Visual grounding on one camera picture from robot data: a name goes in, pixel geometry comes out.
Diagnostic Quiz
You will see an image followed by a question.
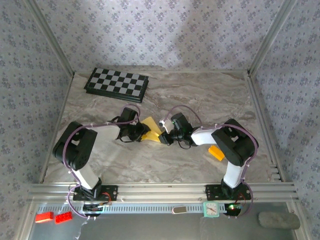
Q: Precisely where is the mint green alarm clock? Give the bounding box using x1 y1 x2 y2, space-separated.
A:
202 201 220 218

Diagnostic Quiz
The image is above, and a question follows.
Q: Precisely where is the grey stone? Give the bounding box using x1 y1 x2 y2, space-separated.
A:
258 211 301 230

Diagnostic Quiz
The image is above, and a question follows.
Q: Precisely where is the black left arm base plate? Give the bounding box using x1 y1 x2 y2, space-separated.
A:
72 184 119 202

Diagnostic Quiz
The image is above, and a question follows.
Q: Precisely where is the yellow paper sheet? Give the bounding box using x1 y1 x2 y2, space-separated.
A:
139 116 163 143

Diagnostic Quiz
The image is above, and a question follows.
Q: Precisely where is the aluminium profile rail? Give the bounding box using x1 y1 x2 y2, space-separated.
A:
27 181 300 204

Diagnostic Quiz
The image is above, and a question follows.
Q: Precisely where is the studded red toy brick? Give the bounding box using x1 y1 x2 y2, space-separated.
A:
54 211 73 225

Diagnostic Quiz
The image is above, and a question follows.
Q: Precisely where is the slotted grey cable duct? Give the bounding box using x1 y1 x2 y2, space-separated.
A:
34 202 227 215

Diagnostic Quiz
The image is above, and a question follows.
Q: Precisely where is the smooth red toy brick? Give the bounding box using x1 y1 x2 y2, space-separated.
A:
35 211 55 224

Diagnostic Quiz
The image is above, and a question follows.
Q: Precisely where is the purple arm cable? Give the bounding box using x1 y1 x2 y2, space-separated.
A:
163 104 260 220
64 103 141 221

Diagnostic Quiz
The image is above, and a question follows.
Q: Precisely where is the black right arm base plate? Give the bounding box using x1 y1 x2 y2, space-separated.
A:
204 184 252 201

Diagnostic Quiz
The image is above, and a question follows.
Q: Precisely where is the orange toy brick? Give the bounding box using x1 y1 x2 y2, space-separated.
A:
208 144 226 162

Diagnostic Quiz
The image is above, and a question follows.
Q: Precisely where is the aluminium side rail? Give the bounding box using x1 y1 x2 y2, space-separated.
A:
38 72 76 184
246 71 286 183

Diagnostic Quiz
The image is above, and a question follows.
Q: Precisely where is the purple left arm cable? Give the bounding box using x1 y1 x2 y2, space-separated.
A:
64 103 141 221

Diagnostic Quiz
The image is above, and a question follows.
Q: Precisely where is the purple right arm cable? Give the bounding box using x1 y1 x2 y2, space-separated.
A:
163 104 260 220

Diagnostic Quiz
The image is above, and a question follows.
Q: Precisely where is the aluminium frame post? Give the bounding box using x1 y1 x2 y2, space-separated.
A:
23 0 75 77
247 0 299 76

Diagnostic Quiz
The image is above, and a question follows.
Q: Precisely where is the grey metal shelf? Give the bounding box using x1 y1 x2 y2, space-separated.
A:
26 202 305 240

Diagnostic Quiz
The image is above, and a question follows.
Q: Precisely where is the black and grey chessboard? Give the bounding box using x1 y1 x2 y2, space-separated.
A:
83 67 150 104

